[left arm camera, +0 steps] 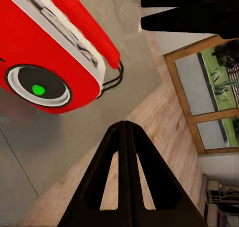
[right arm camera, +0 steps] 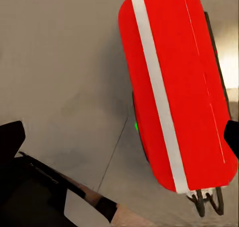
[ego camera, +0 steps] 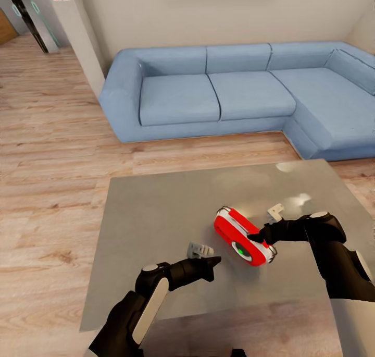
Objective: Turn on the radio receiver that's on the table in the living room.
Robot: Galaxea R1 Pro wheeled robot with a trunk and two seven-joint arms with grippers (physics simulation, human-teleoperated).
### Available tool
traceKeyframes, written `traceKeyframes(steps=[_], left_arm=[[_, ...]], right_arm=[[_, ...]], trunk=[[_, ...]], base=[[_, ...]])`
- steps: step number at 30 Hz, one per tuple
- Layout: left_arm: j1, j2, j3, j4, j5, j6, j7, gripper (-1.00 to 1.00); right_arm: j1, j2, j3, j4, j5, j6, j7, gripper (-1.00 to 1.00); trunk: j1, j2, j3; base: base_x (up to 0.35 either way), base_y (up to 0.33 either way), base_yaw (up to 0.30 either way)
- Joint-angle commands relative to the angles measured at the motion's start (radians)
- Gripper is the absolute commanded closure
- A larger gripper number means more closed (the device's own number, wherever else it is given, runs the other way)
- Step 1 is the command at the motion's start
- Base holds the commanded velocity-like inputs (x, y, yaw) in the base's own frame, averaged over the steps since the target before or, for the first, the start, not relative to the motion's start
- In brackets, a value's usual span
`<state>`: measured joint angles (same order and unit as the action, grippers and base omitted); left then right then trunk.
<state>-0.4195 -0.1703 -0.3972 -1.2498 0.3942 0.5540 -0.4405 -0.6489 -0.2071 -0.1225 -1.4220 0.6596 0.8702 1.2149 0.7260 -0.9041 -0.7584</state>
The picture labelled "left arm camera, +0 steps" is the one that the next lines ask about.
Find radio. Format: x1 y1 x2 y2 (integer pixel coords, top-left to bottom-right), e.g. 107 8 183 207
0 0 124 114

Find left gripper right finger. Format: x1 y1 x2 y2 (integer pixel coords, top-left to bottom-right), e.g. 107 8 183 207
125 121 209 227

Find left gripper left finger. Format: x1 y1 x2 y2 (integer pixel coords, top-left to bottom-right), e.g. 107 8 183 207
58 120 133 227

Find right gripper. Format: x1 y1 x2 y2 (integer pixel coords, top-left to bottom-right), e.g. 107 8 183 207
141 0 239 39

